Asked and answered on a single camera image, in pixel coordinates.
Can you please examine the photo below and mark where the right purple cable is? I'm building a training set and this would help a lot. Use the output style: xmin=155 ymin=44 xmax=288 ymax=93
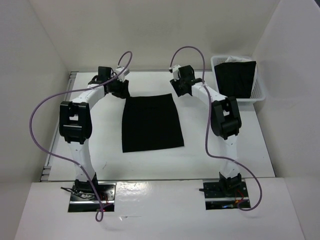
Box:
xmin=169 ymin=46 xmax=263 ymax=212

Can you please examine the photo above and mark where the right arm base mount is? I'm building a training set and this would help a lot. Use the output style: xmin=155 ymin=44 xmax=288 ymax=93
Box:
xmin=199 ymin=181 xmax=251 ymax=210

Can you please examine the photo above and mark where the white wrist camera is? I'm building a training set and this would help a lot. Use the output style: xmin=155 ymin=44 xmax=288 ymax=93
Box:
xmin=115 ymin=66 xmax=130 ymax=82
xmin=169 ymin=64 xmax=181 ymax=81

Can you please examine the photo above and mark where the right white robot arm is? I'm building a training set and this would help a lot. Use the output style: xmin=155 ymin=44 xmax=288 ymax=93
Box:
xmin=169 ymin=64 xmax=242 ymax=197

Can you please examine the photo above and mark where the black skirt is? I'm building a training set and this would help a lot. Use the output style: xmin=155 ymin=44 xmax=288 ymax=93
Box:
xmin=121 ymin=93 xmax=185 ymax=153
xmin=214 ymin=61 xmax=257 ymax=99

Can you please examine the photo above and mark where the white skirt in basket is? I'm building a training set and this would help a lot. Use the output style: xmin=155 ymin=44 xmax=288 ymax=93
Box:
xmin=225 ymin=57 xmax=257 ymax=99

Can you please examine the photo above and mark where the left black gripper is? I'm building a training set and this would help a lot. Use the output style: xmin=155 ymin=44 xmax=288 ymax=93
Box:
xmin=107 ymin=75 xmax=130 ymax=99

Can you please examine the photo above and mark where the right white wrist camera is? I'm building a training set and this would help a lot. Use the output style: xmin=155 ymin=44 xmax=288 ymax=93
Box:
xmin=169 ymin=64 xmax=181 ymax=81

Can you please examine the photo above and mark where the white plastic basket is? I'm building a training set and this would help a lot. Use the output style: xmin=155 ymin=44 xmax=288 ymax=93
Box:
xmin=209 ymin=55 xmax=266 ymax=104

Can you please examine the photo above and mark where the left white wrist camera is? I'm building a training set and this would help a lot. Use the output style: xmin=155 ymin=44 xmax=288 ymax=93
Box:
xmin=115 ymin=66 xmax=130 ymax=82

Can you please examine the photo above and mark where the black skirt in basket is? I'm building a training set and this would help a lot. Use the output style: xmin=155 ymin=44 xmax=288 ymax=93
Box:
xmin=214 ymin=61 xmax=257 ymax=99

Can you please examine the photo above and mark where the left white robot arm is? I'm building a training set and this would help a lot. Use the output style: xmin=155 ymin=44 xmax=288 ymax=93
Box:
xmin=59 ymin=66 xmax=130 ymax=200

